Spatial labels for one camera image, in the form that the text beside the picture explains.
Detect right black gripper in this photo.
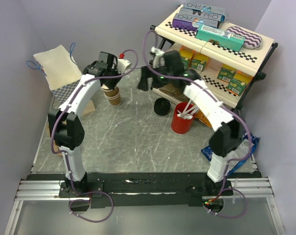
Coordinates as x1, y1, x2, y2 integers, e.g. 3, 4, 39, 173
136, 63, 173, 92

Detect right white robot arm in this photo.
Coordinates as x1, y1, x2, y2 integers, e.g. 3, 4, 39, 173
138, 47, 251, 196

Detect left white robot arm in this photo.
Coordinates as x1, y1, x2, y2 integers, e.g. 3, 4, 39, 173
48, 51, 131, 197

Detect stack of brown paper cups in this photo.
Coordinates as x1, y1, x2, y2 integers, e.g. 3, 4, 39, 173
101, 85, 121, 106

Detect stack of black cup lids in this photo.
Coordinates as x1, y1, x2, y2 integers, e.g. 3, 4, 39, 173
153, 97, 171, 116

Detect green yellow box far left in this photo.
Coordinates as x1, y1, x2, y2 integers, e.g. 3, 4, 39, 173
179, 46, 195, 69

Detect green yellow box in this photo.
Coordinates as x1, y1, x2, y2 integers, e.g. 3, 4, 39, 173
190, 52, 211, 71
227, 72, 253, 96
179, 46, 195, 69
217, 64, 237, 84

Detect red cup with stirrers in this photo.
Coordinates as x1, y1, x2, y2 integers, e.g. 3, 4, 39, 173
171, 102, 194, 134

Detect purple R&O box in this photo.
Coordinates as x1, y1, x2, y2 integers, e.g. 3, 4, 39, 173
172, 13, 200, 31

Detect dark grey R&O box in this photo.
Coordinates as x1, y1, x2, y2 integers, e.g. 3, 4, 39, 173
179, 7, 229, 28

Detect two tier checkered shelf rack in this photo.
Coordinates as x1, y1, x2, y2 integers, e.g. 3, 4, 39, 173
150, 6, 278, 110

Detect grey R&O box top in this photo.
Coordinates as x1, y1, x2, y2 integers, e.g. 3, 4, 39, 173
183, 2, 227, 16

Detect teal long box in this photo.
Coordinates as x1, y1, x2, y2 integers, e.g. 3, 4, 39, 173
195, 24, 245, 51

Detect green yellow box far right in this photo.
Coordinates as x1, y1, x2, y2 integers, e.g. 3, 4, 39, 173
227, 72, 253, 96

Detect blue snack bag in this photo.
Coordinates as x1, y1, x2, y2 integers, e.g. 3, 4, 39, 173
201, 133, 260, 177

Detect purple wavy pouch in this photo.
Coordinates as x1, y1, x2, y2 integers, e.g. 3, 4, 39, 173
226, 26, 263, 49

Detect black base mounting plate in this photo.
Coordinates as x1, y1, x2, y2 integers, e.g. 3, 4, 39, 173
58, 172, 233, 209

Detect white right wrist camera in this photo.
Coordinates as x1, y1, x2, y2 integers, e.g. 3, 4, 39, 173
150, 47, 165, 69

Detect paper takeout bag blue handles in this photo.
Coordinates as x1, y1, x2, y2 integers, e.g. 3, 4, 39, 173
26, 43, 96, 118

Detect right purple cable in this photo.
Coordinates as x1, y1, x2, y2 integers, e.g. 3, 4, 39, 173
143, 30, 251, 218

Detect aluminium rail frame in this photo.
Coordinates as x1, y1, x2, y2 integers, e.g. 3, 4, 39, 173
4, 146, 286, 235

